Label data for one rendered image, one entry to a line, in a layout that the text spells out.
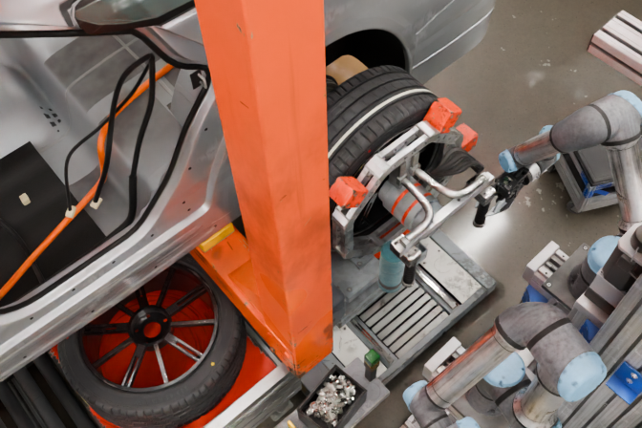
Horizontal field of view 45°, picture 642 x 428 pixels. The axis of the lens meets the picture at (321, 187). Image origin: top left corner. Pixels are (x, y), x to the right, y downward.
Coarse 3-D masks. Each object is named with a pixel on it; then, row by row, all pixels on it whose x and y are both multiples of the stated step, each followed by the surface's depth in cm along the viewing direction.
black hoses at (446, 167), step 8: (448, 152) 246; (456, 152) 246; (464, 152) 246; (440, 160) 247; (448, 160) 246; (456, 160) 244; (464, 160) 244; (472, 160) 246; (432, 168) 250; (440, 168) 246; (448, 168) 246; (456, 168) 244; (464, 168) 243; (472, 168) 252; (480, 168) 250; (432, 176) 249; (440, 176) 248
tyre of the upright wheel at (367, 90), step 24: (384, 72) 251; (336, 96) 242; (360, 96) 242; (384, 96) 243; (408, 96) 245; (432, 96) 251; (336, 120) 239; (384, 120) 236; (408, 120) 242; (360, 144) 234; (336, 168) 236
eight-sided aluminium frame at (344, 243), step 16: (416, 128) 242; (432, 128) 242; (400, 144) 240; (416, 144) 238; (448, 144) 268; (384, 160) 235; (400, 160) 237; (368, 176) 239; (384, 176) 235; (448, 176) 276; (368, 192) 236; (432, 192) 279; (336, 208) 243; (352, 208) 240; (336, 224) 245; (352, 224) 243; (384, 224) 281; (400, 224) 281; (336, 240) 256; (352, 240) 253; (368, 240) 276; (384, 240) 277; (352, 256) 263
